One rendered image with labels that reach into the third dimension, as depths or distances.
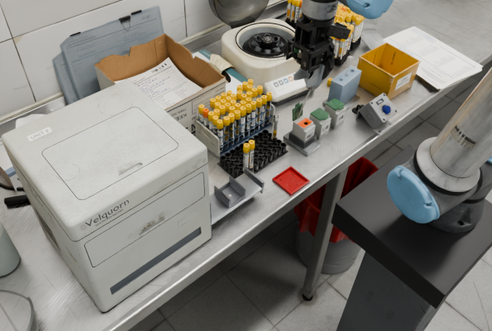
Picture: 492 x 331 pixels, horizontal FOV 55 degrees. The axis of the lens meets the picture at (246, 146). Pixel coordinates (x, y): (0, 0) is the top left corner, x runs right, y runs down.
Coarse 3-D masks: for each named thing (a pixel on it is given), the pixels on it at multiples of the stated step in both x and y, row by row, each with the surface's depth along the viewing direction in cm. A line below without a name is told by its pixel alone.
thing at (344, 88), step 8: (344, 72) 138; (352, 72) 138; (360, 72) 139; (336, 80) 135; (344, 80) 135; (352, 80) 137; (336, 88) 136; (344, 88) 135; (352, 88) 140; (328, 96) 139; (336, 96) 137; (344, 96) 138; (352, 96) 143; (352, 104) 142
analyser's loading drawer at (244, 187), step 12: (240, 180) 115; (252, 180) 116; (216, 192) 111; (228, 192) 113; (240, 192) 111; (252, 192) 113; (216, 204) 110; (228, 204) 108; (240, 204) 111; (216, 216) 108
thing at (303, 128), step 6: (300, 120) 126; (306, 120) 126; (294, 126) 126; (300, 126) 124; (306, 126) 124; (312, 126) 126; (294, 132) 127; (300, 132) 125; (306, 132) 124; (312, 132) 126; (300, 138) 127; (306, 138) 126
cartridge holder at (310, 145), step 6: (288, 132) 132; (288, 138) 130; (294, 138) 128; (312, 138) 128; (294, 144) 129; (300, 144) 127; (306, 144) 127; (312, 144) 129; (318, 144) 129; (300, 150) 128; (306, 150) 127; (312, 150) 127
